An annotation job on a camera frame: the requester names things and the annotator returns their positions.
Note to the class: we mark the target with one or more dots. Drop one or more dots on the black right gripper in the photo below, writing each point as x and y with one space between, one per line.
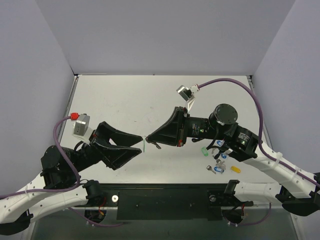
182 127

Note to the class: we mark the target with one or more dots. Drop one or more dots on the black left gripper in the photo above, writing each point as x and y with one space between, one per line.
96 144

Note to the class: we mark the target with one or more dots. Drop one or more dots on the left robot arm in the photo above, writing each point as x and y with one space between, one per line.
58 185

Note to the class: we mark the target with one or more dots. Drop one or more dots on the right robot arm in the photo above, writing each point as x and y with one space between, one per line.
296 190

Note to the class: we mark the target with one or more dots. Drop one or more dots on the silver key cluster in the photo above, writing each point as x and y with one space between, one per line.
220 163

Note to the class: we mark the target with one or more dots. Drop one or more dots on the blue tag key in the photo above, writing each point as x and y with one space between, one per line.
216 169

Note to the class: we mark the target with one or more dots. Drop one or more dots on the yellow key tag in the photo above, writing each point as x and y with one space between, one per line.
235 169

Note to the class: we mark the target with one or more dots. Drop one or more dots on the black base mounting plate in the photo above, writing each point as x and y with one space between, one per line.
168 201

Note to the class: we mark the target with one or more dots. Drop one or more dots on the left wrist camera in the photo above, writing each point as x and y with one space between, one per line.
81 129

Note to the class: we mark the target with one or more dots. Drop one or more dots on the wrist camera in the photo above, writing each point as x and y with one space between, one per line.
188 94
81 129

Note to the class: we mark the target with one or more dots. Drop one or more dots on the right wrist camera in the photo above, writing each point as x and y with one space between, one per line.
188 94

